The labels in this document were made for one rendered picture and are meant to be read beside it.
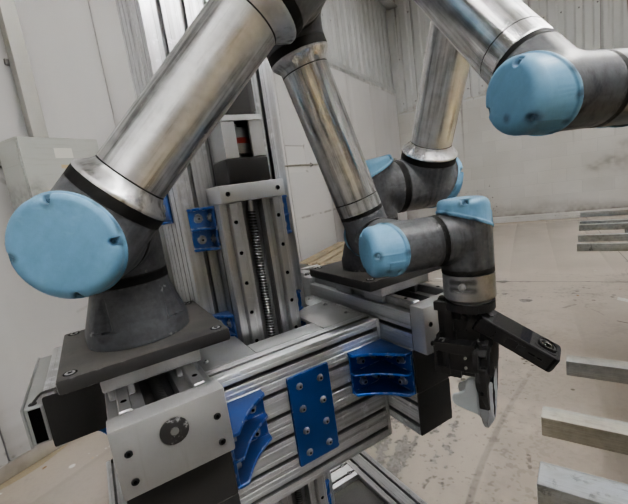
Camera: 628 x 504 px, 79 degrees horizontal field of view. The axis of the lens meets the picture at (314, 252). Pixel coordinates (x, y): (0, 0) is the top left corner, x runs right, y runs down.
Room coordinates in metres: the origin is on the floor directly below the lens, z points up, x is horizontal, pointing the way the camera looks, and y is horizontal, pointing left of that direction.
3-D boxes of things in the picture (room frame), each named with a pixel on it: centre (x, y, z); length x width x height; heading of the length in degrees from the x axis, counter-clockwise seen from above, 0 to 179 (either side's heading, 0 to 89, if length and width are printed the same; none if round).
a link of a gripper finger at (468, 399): (0.54, -0.21, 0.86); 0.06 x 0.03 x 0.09; 54
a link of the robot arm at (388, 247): (0.55, -0.12, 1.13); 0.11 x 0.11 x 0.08; 11
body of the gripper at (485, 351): (0.56, -0.22, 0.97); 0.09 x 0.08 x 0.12; 54
